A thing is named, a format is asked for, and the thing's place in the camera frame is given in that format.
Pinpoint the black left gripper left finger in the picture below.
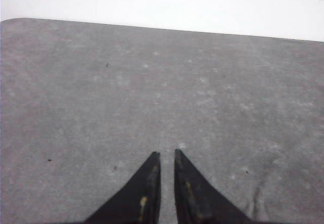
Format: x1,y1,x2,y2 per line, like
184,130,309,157
84,152,161,223

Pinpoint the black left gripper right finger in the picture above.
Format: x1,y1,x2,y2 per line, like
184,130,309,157
174,149,252,223

